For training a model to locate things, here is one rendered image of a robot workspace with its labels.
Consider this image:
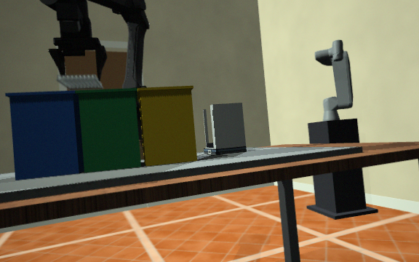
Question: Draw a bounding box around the olive yellow bin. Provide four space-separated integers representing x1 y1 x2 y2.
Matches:
137 86 197 166

